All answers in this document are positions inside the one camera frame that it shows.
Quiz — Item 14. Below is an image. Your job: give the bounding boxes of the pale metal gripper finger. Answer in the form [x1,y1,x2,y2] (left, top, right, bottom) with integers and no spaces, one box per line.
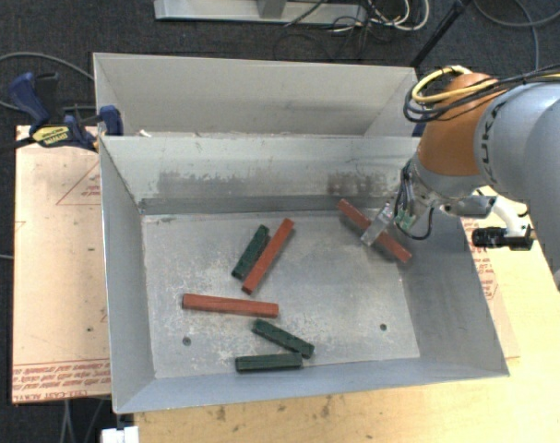
[359,205,397,248]

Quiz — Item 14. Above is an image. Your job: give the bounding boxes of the red-brown block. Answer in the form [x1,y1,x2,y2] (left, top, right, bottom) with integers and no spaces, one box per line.
[336,198,413,265]
[241,217,296,296]
[181,293,280,319]

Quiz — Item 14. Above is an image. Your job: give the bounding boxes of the grey metal bin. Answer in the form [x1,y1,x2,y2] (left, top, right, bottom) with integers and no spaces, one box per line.
[92,52,511,415]

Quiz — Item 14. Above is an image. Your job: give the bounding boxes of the dark green flat block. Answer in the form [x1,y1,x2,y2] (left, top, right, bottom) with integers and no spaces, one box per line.
[251,317,316,360]
[233,352,304,374]
[230,223,271,281]

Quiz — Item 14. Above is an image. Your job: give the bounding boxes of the black cylinder on white bracket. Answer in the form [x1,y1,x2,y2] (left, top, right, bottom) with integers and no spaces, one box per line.
[440,193,535,252]

